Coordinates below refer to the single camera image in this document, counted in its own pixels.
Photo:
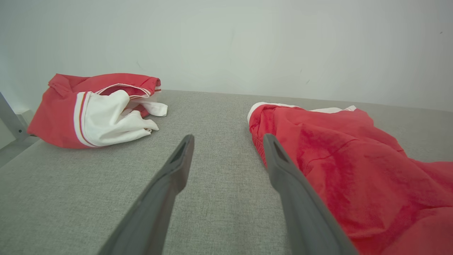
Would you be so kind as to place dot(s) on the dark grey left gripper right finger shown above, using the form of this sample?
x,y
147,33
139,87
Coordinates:
x,y
300,209

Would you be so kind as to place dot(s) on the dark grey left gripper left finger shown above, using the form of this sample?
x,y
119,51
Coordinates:
x,y
159,209

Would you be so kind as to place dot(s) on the red shorts with white waistband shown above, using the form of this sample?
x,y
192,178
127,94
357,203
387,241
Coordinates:
x,y
354,170

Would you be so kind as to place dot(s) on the red white Bulls 23 jersey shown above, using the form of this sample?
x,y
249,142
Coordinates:
x,y
56,113

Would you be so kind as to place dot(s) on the grey metal bar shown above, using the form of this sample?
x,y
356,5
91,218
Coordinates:
x,y
10,120

